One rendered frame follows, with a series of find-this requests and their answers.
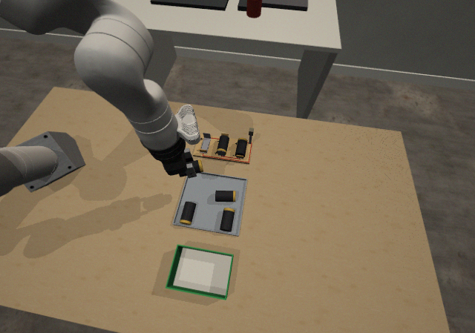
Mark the black cylinder with yellow top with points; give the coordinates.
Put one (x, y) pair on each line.
(188, 213)
(223, 143)
(227, 219)
(197, 164)
(241, 147)
(225, 196)

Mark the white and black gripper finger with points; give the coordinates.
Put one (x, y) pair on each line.
(188, 155)
(190, 171)

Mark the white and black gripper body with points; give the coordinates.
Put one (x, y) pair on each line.
(168, 144)

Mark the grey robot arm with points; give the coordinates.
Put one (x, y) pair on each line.
(111, 60)

